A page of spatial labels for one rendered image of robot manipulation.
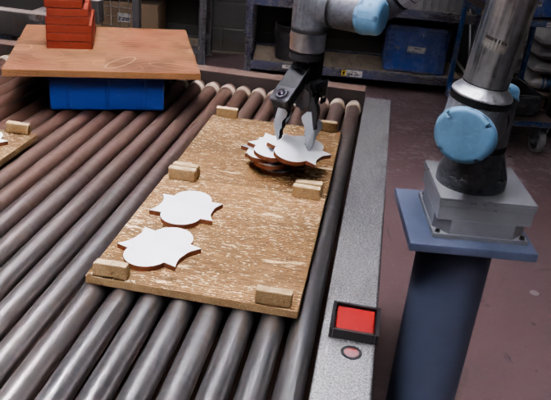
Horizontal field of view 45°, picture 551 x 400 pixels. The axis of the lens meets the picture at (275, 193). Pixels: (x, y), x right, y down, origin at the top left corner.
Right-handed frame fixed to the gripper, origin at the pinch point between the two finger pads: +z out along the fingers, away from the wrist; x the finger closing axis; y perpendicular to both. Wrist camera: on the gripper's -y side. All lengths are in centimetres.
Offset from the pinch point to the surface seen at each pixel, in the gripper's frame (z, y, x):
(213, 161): 7.2, -6.9, 16.2
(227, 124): 7.2, 15.4, 27.7
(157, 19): 67, 309, 297
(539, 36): 45, 418, 18
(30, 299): 10, -65, 10
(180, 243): 6.1, -41.4, -1.5
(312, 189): 4.7, -9.4, -10.7
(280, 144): 0.3, -2.2, 1.7
